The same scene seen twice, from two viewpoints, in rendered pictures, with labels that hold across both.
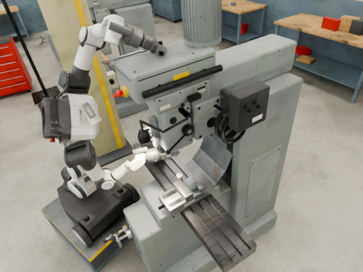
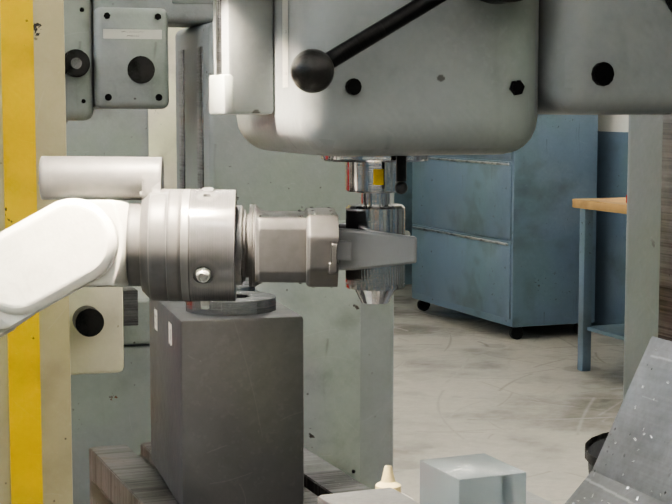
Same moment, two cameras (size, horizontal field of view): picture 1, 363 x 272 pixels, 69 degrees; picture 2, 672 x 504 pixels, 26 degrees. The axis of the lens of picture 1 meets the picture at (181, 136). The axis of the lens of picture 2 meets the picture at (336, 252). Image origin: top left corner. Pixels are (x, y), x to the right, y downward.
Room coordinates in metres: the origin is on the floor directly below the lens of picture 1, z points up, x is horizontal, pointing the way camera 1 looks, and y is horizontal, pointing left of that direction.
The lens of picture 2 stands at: (0.15, -0.04, 1.35)
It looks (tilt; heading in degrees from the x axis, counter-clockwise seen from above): 6 degrees down; 6
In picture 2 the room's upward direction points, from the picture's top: straight up
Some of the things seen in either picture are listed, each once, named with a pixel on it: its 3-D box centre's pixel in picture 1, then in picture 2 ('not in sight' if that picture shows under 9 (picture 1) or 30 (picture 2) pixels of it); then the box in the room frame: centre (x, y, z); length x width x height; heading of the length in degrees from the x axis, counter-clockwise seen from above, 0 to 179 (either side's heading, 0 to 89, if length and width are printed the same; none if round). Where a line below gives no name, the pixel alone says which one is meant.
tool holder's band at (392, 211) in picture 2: not in sight; (375, 211); (1.30, 0.06, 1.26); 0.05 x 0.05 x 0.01
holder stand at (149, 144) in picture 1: (151, 143); (222, 386); (1.61, 0.24, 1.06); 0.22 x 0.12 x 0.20; 21
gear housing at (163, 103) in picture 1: (173, 88); not in sight; (1.32, 0.02, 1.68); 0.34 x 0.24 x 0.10; 118
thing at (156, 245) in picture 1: (181, 220); not in sight; (1.29, 0.08, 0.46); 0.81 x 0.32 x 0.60; 118
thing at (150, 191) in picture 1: (179, 191); not in sight; (1.30, 0.06, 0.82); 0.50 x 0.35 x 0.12; 118
